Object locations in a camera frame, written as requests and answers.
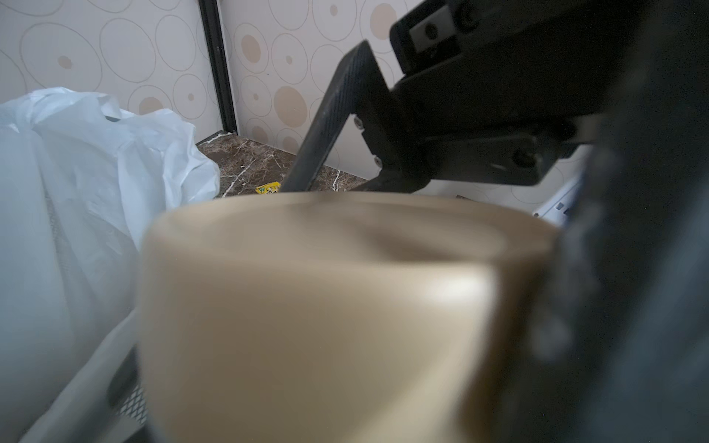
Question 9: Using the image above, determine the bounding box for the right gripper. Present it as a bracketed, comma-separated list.
[354, 1, 645, 193]

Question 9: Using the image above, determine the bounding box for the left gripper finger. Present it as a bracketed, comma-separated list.
[493, 1, 708, 442]

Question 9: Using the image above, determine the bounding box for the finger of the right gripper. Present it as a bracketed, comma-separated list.
[280, 41, 388, 193]

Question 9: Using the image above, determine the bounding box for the glass rice jar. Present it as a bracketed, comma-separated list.
[135, 190, 561, 443]

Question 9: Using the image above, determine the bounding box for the yellow snack packet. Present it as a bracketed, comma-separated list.
[255, 182, 281, 195]

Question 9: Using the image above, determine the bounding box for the white plastic bin liner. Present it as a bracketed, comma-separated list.
[1, 88, 220, 442]

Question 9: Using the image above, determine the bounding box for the metal trash bucket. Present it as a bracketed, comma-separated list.
[106, 346, 153, 443]

